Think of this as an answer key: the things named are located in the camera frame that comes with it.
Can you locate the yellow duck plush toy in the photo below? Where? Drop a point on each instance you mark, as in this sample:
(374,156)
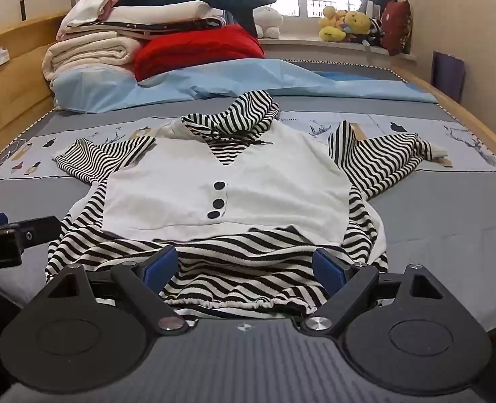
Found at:
(331,23)

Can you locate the black white striped hooded top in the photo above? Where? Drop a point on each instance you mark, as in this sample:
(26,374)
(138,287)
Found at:
(231,176)

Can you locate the yellow bear plush toy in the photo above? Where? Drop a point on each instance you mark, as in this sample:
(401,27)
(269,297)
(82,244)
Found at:
(357,23)

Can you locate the white pink folded cloth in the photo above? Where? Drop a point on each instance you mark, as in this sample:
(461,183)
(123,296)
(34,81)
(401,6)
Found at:
(92,6)

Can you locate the dark patterned folded blanket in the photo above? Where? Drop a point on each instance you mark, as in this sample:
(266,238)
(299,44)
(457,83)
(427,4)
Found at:
(147,29)

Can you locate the white window sill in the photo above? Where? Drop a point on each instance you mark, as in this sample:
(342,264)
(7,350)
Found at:
(306,48)

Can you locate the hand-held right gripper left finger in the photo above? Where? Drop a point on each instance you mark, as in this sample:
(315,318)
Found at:
(160,265)

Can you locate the purple board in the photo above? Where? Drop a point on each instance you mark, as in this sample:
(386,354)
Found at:
(448,76)

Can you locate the cream folded blanket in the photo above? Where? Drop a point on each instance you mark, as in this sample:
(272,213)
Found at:
(88,52)

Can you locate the black white striped plush toy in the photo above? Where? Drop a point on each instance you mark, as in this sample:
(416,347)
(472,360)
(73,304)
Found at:
(376,31)

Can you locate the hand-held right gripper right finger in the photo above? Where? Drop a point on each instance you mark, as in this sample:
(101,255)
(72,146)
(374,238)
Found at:
(327,269)

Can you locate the light blue sheet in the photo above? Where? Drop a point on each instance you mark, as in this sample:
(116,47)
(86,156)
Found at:
(252,82)

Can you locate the red folded blanket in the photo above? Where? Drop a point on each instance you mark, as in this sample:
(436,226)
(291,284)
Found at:
(197,50)

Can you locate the red cushion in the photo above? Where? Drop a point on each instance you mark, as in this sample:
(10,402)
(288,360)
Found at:
(397,27)

